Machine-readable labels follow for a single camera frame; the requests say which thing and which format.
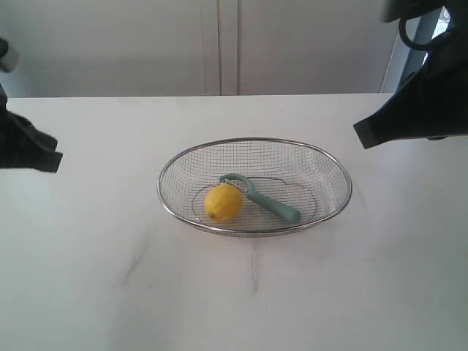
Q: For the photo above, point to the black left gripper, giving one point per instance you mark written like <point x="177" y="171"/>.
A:
<point x="23" y="146"/>

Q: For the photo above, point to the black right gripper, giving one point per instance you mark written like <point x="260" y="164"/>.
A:
<point x="432" y="103"/>

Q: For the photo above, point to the teal handled peeler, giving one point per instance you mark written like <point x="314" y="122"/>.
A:
<point x="289" y="214"/>

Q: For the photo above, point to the yellow lemon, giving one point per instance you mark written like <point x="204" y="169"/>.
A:
<point x="223" y="203"/>

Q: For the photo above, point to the steel wire mesh basket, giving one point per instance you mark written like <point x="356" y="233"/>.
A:
<point x="297" y="174"/>

